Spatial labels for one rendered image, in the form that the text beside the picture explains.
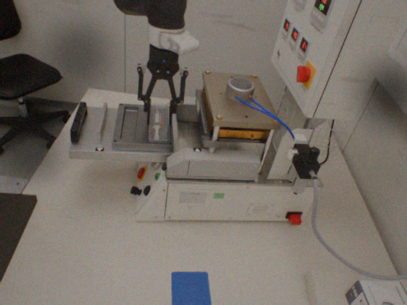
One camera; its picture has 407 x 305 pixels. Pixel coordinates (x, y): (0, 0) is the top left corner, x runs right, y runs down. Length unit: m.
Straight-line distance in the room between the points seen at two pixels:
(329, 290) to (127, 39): 1.99
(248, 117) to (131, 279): 0.51
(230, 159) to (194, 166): 0.10
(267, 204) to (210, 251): 0.22
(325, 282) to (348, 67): 0.55
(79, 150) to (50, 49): 1.78
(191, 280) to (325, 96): 0.58
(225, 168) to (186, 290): 0.33
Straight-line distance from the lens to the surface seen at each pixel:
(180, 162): 0.86
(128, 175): 1.16
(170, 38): 0.80
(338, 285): 1.00
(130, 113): 1.04
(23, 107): 2.56
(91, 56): 2.55
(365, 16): 0.78
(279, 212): 1.06
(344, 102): 0.86
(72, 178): 1.16
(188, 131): 1.07
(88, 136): 0.97
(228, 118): 0.83
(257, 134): 0.91
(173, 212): 0.99
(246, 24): 2.33
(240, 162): 0.88
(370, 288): 0.94
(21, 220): 1.03
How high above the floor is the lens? 1.55
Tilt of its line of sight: 38 degrees down
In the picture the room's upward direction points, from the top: 10 degrees clockwise
